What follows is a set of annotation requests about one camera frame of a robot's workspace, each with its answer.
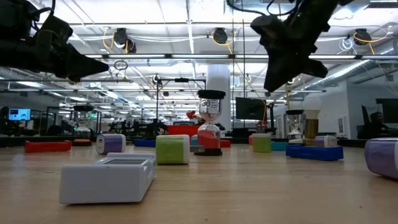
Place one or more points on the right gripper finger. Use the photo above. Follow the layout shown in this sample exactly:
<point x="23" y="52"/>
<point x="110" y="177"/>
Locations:
<point x="284" y="71"/>
<point x="266" y="81"/>

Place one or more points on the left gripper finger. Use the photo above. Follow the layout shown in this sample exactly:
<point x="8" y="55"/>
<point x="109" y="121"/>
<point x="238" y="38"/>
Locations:
<point x="93" y="74"/>
<point x="84" y="63"/>

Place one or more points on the white sand hourglass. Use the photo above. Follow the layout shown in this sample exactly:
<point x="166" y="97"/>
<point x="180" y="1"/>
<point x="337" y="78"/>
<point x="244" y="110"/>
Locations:
<point x="295" y="124"/>

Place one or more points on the pink white USB charger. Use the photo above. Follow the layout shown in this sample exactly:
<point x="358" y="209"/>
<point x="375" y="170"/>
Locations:
<point x="250" y="140"/>

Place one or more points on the green white USB charger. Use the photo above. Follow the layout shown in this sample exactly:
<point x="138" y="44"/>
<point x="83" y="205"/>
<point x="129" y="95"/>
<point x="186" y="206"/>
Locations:
<point x="171" y="149"/>
<point x="261" y="142"/>

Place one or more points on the teal digital clock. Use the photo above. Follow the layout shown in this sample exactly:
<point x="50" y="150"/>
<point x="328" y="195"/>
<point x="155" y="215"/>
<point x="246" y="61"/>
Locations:
<point x="279" y="146"/>

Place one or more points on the purple white USB charger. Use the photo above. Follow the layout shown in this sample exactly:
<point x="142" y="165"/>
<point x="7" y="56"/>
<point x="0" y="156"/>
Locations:
<point x="112" y="143"/>
<point x="325" y="141"/>
<point x="384" y="157"/>

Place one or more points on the red sand hourglass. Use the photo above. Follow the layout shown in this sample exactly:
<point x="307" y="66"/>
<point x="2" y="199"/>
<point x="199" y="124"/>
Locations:
<point x="209" y="137"/>

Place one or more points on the light blue USB charger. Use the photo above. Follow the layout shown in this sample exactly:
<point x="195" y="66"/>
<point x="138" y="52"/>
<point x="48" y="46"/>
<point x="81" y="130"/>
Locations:
<point x="194" y="140"/>

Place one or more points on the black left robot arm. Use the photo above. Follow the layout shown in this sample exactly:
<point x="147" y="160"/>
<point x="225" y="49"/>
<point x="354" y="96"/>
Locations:
<point x="12" y="12"/>

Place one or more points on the thin black pole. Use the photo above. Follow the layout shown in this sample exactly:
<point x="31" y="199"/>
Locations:
<point x="233" y="77"/>
<point x="243" y="77"/>

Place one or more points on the white building column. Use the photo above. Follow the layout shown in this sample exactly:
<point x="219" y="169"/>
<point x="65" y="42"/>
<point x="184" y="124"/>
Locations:
<point x="217" y="77"/>

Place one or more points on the orange sand hourglass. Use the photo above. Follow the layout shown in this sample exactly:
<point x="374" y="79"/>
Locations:
<point x="82" y="124"/>

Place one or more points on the brass lamp with white bulb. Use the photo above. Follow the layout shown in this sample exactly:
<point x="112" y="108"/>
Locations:
<point x="311" y="121"/>

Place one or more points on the monitor with blue screen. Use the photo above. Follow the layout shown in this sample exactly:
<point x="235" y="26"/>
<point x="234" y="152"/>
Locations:
<point x="19" y="114"/>

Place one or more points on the long ceiling light strip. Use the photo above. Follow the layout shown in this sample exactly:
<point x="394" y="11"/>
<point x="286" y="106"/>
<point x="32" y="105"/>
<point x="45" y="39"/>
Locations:
<point x="199" y="56"/>

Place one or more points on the red round object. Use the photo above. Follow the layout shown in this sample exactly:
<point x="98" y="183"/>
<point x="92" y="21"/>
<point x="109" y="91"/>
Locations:
<point x="191" y="114"/>

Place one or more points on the red plastic basket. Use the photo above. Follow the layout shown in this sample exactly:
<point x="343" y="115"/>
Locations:
<point x="182" y="129"/>

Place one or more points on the person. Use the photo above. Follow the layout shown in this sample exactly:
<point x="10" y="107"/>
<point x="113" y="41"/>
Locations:
<point x="374" y="126"/>

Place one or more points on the white label card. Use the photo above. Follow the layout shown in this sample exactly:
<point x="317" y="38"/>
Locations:
<point x="105" y="183"/>

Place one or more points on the dark desk monitor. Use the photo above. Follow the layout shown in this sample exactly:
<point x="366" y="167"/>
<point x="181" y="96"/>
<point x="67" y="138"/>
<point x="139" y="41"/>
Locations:
<point x="388" y="110"/>

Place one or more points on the black wall monitor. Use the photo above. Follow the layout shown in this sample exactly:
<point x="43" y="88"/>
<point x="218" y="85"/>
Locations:
<point x="250" y="109"/>

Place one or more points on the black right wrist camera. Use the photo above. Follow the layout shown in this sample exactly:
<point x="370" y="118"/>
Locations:
<point x="264" y="26"/>

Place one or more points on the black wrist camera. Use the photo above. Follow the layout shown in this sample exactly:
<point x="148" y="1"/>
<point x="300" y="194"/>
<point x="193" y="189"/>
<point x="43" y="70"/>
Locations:
<point x="54" y="32"/>
<point x="264" y="26"/>

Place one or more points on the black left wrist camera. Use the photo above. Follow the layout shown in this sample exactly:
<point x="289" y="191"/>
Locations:
<point x="54" y="32"/>

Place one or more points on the white wall picture frame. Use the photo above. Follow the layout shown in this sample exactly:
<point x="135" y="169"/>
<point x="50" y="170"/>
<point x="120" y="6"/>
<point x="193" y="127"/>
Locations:
<point x="341" y="125"/>

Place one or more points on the black metal stand frame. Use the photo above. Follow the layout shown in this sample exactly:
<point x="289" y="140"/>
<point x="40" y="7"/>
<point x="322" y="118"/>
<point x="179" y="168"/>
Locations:
<point x="182" y="80"/>

